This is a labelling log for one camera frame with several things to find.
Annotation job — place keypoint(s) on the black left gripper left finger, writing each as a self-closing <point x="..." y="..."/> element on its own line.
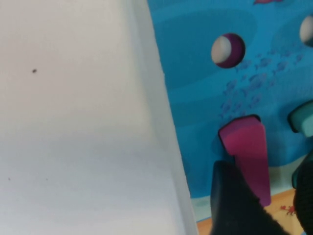
<point x="232" y="208"/>

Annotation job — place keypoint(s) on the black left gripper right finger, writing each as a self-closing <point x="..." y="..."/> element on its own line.
<point x="306" y="195"/>

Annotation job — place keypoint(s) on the magenta wooden number one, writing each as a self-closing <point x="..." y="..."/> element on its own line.
<point x="249" y="151"/>

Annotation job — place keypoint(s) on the wooden sea-print puzzle board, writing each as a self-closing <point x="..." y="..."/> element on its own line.
<point x="195" y="98"/>

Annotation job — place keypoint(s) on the teal-green wooden number two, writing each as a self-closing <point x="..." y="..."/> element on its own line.
<point x="305" y="122"/>

